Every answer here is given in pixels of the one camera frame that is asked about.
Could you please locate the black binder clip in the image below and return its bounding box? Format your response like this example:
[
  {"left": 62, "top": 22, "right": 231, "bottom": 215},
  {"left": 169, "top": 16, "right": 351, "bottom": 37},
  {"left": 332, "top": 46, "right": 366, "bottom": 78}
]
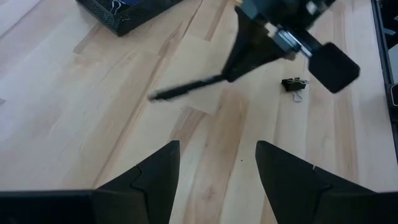
[{"left": 281, "top": 77, "right": 310, "bottom": 103}]

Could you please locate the black pen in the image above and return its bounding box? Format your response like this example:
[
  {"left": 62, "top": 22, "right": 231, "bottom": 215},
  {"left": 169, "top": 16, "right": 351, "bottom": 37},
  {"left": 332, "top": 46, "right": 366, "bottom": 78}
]
[{"left": 147, "top": 73, "right": 228, "bottom": 102}]

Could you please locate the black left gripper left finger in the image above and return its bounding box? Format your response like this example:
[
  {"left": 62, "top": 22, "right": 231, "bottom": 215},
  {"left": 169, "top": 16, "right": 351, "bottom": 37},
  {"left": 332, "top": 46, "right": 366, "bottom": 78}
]
[{"left": 93, "top": 139, "right": 181, "bottom": 224}]

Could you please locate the black mesh desk organizer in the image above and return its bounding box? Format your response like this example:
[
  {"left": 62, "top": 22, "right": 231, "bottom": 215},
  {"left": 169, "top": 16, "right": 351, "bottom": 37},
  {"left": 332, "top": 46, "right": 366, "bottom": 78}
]
[{"left": 76, "top": 0, "right": 184, "bottom": 37}]

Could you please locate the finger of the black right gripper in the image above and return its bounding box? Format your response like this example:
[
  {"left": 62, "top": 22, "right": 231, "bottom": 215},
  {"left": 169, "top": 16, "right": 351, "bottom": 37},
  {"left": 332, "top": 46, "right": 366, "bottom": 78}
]
[
  {"left": 222, "top": 6, "right": 287, "bottom": 83},
  {"left": 307, "top": 42, "right": 361, "bottom": 94}
]

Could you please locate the blue binder clip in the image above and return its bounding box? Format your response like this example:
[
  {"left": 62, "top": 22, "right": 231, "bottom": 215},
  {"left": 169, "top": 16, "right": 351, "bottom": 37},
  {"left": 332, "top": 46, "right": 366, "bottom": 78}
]
[{"left": 107, "top": 0, "right": 142, "bottom": 16}]

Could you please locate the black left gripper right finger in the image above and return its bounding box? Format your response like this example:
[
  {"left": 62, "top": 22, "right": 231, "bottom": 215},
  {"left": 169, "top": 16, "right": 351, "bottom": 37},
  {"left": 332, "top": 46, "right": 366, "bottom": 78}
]
[{"left": 255, "top": 140, "right": 376, "bottom": 224}]

